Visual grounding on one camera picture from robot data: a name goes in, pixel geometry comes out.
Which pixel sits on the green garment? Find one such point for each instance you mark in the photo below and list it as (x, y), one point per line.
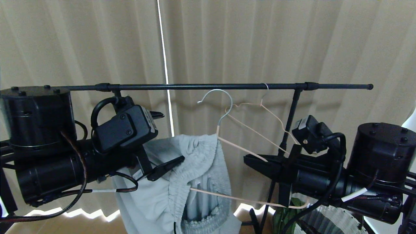
(282, 221)

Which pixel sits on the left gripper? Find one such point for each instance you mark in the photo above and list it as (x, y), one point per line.
(58, 178)

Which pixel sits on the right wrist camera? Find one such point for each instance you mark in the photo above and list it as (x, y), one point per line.
(308, 133)

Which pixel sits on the pale grey shorts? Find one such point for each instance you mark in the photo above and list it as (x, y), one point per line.
(152, 201)

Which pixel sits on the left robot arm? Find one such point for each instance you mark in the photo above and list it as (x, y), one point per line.
(35, 117)

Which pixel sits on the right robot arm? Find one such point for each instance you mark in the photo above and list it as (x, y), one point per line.
(380, 152)

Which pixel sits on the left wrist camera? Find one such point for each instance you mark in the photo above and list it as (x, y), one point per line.
(123, 130)

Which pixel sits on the white laundry basket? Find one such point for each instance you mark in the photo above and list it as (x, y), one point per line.
(328, 222)

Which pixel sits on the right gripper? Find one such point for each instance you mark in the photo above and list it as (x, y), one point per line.
(305, 178)

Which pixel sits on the pink clothes hanger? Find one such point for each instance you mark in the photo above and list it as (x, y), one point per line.
(256, 133)
(242, 148)

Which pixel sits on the black clothes rack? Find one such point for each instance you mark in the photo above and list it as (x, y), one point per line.
(195, 86)

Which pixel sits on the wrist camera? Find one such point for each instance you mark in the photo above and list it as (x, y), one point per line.
(308, 133)
(123, 130)

